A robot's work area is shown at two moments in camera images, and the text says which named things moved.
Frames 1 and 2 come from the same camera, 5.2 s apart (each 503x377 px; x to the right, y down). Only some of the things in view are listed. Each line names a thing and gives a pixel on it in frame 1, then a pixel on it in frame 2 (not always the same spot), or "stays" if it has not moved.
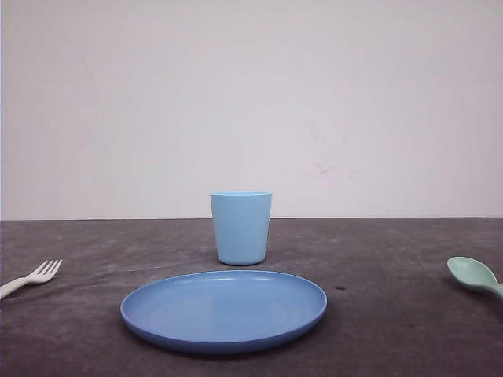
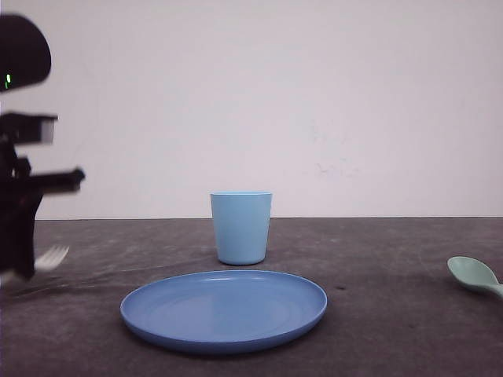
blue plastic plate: x=224 y=312 stays
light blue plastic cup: x=241 y=222 stays
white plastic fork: x=35 y=277 -> x=51 y=258
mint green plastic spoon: x=473 y=273 stays
